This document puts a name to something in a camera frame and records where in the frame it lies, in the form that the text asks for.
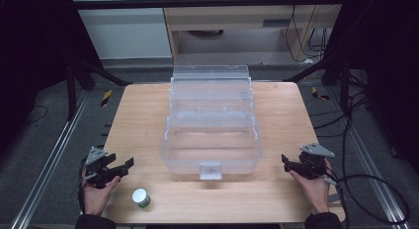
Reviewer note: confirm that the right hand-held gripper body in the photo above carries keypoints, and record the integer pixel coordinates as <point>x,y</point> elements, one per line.
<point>312,163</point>

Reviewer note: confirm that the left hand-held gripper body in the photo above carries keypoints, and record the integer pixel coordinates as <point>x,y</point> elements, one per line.
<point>99,171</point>

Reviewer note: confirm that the person's left hand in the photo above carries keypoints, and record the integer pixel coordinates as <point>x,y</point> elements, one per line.
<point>97,197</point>

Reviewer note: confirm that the person's right hand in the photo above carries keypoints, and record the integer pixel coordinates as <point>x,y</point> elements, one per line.
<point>314,189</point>

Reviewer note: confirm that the small white and green roll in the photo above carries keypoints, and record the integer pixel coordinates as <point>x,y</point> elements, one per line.
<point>141,197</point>

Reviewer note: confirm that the grey table edge clamp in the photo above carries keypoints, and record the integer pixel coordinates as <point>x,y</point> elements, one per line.
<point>334,198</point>

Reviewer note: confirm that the yellow and black tape strip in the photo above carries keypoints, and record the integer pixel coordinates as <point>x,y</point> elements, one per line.
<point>106,98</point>
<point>318,93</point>

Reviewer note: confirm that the black metal stand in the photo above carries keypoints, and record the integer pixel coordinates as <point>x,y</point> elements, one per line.
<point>344,81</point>
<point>70,91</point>

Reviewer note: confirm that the clear plastic tiered storage box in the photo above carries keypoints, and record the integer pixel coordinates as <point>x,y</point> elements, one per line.
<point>210,123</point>

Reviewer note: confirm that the white cabinet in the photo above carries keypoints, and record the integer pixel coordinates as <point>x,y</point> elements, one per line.
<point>125,31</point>

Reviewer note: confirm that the dark curtain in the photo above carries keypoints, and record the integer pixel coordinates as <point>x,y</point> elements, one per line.
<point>29,51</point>
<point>388,58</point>

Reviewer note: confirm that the light wooden desk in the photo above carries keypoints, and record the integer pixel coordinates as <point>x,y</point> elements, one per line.
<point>230,21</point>

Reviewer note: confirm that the aluminium floor rail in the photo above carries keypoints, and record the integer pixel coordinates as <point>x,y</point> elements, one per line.
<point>52,150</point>
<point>369,163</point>

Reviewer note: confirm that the black horizontal frame bar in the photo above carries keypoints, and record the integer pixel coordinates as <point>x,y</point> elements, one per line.
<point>197,3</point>

